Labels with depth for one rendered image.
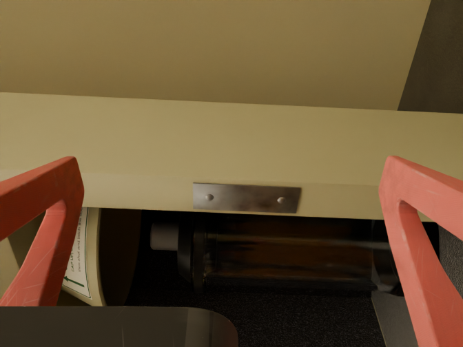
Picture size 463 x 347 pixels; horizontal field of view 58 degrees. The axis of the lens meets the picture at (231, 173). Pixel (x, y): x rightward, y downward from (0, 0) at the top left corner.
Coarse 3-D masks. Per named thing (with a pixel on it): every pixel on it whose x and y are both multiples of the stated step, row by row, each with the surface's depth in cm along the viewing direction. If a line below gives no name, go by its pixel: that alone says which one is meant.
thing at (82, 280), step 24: (96, 216) 34; (120, 216) 50; (96, 240) 34; (120, 240) 50; (72, 264) 36; (96, 264) 35; (120, 264) 48; (72, 288) 37; (96, 288) 36; (120, 288) 46
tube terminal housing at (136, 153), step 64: (0, 128) 31; (64, 128) 31; (128, 128) 32; (192, 128) 32; (256, 128) 32; (320, 128) 33; (384, 128) 33; (448, 128) 34; (128, 192) 28; (192, 192) 28; (320, 192) 27; (0, 256) 32
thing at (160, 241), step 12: (180, 216) 40; (192, 216) 39; (156, 228) 41; (168, 228) 41; (180, 228) 39; (156, 240) 41; (168, 240) 41; (180, 240) 39; (180, 252) 39; (180, 264) 39
